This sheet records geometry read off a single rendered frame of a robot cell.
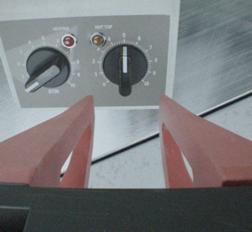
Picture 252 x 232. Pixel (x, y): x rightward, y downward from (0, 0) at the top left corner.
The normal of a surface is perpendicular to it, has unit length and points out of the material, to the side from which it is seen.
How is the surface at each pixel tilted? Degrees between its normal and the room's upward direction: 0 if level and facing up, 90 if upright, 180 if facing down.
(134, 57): 30
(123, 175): 0
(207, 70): 0
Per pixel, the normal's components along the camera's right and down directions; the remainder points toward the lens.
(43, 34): 0.00, 0.58
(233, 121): -0.01, 0.09
